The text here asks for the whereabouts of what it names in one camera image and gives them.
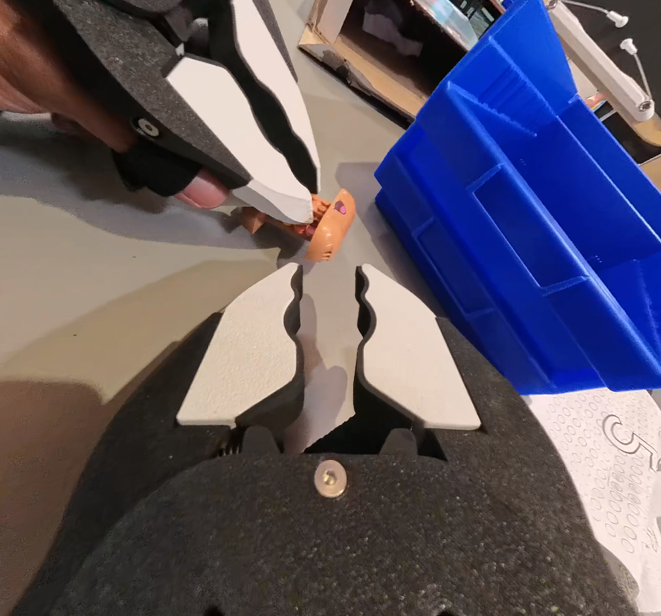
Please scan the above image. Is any person's left hand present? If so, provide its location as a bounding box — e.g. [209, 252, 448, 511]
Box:
[0, 0, 231, 210]

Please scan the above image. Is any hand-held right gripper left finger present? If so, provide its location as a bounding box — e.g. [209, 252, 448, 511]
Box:
[177, 263, 305, 427]

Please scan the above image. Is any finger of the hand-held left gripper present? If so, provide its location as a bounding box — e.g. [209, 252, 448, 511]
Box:
[208, 0, 322, 196]
[165, 55, 317, 226]

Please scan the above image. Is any brown toy brick shell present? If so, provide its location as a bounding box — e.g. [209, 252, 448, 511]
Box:
[242, 188, 357, 264]

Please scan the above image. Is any blue plastic bin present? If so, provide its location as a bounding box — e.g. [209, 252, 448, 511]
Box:
[373, 0, 661, 396]

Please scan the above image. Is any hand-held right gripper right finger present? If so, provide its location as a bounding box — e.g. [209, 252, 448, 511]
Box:
[355, 264, 482, 431]

